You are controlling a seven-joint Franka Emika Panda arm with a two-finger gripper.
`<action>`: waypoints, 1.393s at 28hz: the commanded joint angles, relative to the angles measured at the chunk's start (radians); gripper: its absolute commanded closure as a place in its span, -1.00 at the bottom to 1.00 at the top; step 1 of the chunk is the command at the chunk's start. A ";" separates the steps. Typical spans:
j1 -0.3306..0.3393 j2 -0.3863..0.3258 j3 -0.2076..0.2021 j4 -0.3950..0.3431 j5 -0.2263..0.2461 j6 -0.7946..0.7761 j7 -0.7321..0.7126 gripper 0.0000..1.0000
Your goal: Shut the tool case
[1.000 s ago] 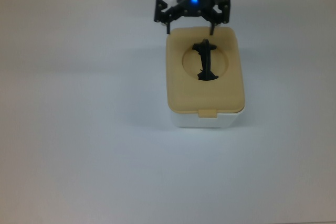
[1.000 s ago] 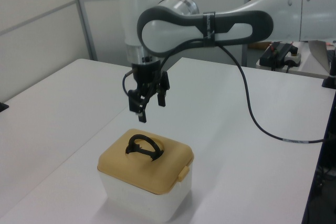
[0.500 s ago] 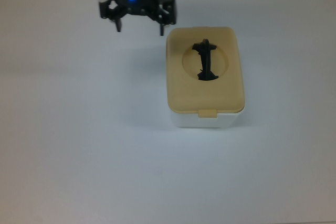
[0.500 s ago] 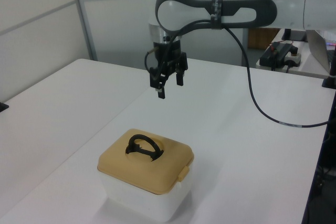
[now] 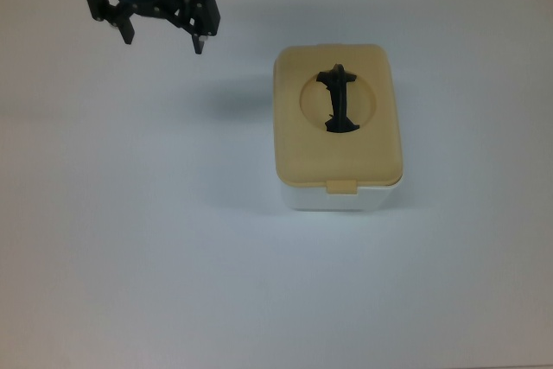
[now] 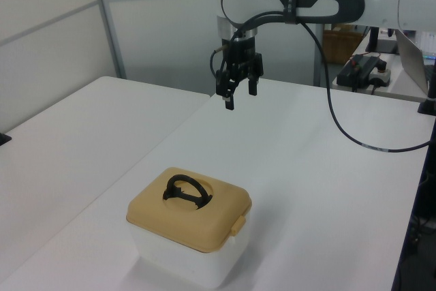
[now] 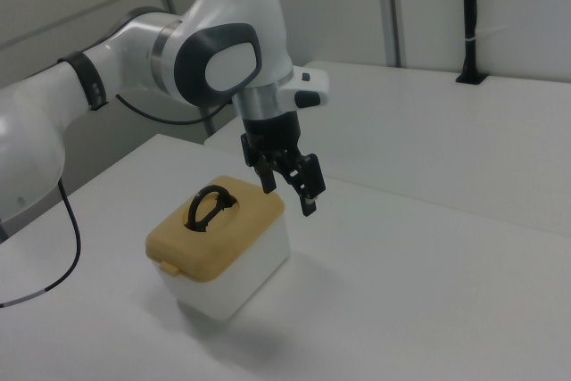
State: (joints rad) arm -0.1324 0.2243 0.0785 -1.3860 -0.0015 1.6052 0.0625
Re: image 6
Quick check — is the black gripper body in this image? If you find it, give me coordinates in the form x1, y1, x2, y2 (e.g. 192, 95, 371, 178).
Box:
223, 35, 257, 81

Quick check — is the tan lid with black handle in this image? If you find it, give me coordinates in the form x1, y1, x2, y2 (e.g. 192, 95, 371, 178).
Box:
125, 166, 253, 255

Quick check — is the white plastic tool case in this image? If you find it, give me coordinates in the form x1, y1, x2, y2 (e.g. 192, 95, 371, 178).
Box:
127, 198, 253, 290

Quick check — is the brown cardboard box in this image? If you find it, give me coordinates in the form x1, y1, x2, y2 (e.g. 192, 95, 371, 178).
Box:
322, 27, 366, 65

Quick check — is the black power supply box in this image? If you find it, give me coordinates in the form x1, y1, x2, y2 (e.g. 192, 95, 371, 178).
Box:
336, 53, 388, 88

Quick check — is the grey emergency stop button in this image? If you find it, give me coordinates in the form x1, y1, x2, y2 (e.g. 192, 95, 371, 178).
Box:
369, 60, 395, 88

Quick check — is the black monitor stand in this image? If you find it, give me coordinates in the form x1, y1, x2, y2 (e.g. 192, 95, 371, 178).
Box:
366, 26, 400, 56

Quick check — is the silver laptop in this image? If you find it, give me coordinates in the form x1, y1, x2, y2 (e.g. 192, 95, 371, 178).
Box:
394, 27, 431, 95

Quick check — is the black stand clamp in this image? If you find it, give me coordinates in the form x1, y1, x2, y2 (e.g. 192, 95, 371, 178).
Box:
417, 62, 436, 117

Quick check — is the black cable strap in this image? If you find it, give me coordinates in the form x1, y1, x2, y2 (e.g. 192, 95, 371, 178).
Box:
283, 0, 305, 27

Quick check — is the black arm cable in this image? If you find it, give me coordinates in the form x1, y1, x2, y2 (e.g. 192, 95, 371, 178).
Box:
209, 10, 436, 154

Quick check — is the grey partition post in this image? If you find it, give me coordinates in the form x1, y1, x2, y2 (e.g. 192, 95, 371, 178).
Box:
91, 0, 127, 80

